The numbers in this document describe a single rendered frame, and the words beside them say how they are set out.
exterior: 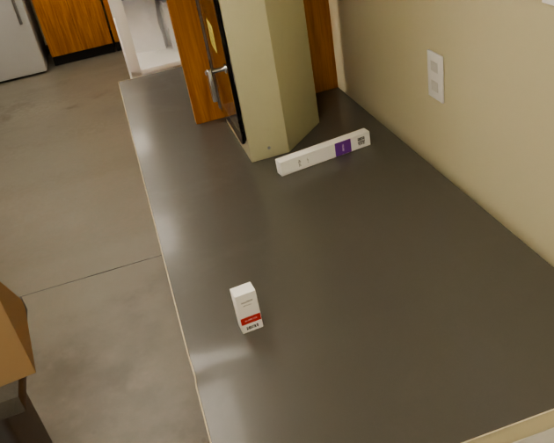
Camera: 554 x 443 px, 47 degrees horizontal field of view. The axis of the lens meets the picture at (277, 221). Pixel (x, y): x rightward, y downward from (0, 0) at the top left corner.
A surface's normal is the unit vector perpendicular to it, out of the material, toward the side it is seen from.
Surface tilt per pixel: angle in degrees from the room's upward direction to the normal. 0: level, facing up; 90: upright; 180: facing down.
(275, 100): 90
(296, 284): 0
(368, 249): 0
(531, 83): 90
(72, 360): 0
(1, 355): 90
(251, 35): 90
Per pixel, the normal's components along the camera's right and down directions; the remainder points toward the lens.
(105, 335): -0.16, -0.83
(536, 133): -0.95, 0.28
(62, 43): 0.28, 0.47
